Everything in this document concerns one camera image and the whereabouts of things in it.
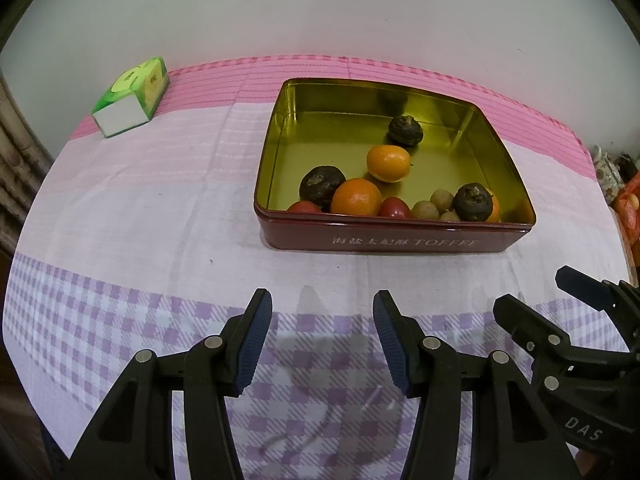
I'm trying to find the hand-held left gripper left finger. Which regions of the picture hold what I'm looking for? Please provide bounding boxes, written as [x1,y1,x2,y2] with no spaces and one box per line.
[67,288,274,480]

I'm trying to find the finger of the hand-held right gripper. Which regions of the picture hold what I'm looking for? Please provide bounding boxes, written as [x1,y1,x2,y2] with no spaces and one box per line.
[555,265,640,321]
[492,294,577,392]

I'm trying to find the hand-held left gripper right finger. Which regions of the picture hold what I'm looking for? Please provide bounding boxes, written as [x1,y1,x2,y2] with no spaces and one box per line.
[373,289,583,480]

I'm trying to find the dark red rectangular tin box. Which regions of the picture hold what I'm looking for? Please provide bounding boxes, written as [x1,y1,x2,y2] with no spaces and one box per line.
[253,78,537,255]

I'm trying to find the small red tomato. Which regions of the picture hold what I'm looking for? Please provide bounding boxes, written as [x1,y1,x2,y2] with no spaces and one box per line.
[377,197,413,219]

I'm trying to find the round orange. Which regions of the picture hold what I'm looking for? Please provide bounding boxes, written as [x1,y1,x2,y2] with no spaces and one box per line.
[330,178,383,216]

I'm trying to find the large dark purple mangosteen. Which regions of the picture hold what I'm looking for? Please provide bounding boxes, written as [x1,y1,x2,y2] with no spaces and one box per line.
[299,166,347,211]

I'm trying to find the oval orange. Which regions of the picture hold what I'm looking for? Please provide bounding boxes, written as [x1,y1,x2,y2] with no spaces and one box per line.
[366,145,412,183]

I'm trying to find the orange plastic bag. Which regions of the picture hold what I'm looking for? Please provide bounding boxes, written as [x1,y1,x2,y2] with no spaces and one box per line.
[612,170,640,263]

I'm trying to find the pink and lilac checked tablecloth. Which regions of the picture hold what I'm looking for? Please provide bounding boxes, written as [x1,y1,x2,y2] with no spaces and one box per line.
[2,52,638,480]

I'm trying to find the green tissue box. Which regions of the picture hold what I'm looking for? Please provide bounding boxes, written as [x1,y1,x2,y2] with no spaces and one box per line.
[91,56,171,138]

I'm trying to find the beige ribbed pipes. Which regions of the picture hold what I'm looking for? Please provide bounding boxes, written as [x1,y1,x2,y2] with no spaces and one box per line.
[0,75,53,233]

